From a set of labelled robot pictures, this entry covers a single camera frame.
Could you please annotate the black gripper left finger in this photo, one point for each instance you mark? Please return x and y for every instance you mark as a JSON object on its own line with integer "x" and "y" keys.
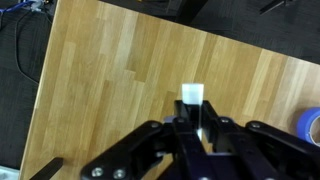
{"x": 140, "y": 153}

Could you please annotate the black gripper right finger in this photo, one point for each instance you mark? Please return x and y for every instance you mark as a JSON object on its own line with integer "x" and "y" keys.
{"x": 246, "y": 153}

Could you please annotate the black white marker pen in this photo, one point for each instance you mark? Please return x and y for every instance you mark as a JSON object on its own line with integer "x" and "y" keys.
{"x": 193, "y": 93}

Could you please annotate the blue tape roll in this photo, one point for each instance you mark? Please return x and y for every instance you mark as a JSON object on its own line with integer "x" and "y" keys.
{"x": 305, "y": 125}

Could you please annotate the white paper label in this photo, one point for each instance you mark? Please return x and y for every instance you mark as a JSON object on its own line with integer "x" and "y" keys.
{"x": 8, "y": 173}

